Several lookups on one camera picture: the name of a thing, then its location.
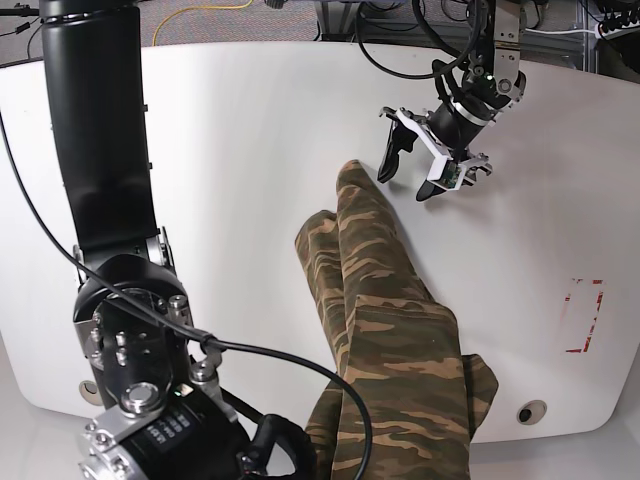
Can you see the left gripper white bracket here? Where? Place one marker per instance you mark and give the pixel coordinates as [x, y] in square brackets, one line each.
[406, 128]

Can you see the camouflage T-shirt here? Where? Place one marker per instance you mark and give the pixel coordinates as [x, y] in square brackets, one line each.
[393, 342]

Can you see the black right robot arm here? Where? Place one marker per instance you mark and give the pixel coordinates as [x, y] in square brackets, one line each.
[165, 415]

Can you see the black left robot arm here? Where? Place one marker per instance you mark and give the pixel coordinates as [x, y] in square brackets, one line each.
[481, 82]

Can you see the red tape rectangle marking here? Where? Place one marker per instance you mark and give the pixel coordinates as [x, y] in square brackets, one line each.
[579, 315]

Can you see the white power strip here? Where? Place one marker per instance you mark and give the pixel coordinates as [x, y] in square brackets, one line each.
[616, 27]

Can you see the black tripod stand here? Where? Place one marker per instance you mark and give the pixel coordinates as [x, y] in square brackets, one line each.
[17, 18]

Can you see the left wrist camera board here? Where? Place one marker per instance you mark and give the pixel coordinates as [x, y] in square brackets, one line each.
[452, 176]

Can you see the aluminium frame cart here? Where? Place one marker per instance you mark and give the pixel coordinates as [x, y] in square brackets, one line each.
[557, 31]

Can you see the right table cable grommet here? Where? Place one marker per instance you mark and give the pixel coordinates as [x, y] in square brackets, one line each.
[532, 412]

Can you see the table cable grommet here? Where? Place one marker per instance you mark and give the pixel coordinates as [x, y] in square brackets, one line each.
[532, 412]
[90, 393]

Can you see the left table cable grommet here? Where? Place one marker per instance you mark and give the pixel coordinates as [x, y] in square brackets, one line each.
[90, 393]

